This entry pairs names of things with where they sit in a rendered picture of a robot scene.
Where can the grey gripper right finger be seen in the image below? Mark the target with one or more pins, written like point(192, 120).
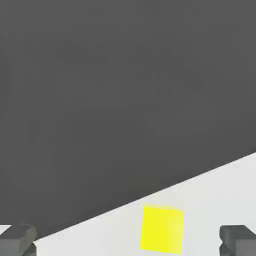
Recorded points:
point(238, 240)

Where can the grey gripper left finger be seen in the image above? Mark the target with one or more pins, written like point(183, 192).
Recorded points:
point(17, 240)

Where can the small yellow cube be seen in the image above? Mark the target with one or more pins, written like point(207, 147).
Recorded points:
point(161, 230)

